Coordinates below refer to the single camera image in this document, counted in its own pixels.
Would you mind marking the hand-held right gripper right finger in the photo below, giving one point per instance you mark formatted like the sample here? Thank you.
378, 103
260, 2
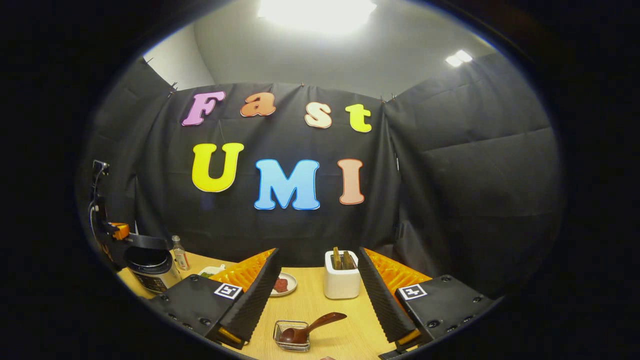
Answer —
382, 300

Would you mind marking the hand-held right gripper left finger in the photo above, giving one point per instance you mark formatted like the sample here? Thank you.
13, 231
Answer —
260, 300

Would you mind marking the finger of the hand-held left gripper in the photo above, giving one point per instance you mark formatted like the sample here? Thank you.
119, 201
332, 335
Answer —
120, 231

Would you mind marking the white chopstick holder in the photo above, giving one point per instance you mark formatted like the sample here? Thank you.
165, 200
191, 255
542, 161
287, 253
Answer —
342, 284

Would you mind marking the brown wooden spoon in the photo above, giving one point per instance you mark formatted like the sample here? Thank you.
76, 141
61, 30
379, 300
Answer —
300, 334

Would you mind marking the grey rice cooker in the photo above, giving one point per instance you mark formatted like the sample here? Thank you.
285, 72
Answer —
152, 272

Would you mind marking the red meat piece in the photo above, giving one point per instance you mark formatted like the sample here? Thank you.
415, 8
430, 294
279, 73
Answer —
281, 285

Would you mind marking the white round plate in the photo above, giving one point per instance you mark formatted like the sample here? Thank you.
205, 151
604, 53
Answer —
291, 285

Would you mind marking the white divided bean dish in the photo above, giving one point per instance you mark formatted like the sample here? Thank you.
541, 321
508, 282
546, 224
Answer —
212, 271

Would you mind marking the small clear bottle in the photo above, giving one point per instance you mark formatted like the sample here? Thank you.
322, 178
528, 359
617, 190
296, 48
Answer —
180, 257

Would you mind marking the black backdrop cloth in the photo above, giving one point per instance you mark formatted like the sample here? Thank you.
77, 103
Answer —
450, 175

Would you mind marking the small ceiling light panel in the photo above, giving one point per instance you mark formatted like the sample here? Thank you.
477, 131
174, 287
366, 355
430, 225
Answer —
458, 57

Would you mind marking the large ceiling light panel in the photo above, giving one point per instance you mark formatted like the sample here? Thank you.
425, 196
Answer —
317, 12

